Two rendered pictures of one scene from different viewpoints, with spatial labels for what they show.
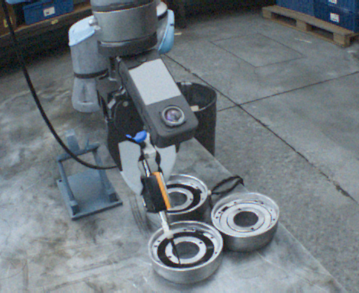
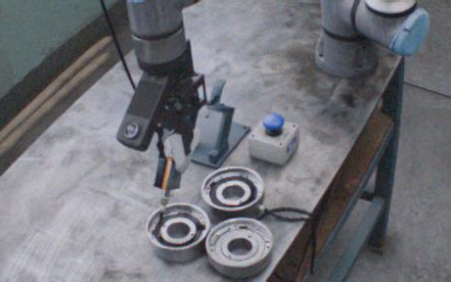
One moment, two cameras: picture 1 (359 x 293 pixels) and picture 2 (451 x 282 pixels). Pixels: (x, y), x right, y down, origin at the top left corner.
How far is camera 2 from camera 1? 0.78 m
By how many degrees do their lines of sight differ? 45
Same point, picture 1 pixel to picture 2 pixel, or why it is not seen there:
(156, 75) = (149, 96)
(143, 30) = (150, 60)
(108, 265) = (142, 203)
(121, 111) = not seen: hidden behind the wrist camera
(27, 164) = (209, 81)
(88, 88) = (324, 44)
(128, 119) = not seen: hidden behind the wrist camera
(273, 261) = not seen: outside the picture
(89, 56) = (330, 14)
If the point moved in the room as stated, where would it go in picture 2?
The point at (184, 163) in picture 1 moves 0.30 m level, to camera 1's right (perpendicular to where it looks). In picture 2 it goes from (302, 172) to (417, 258)
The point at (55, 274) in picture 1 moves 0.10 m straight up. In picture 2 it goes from (109, 182) to (98, 141)
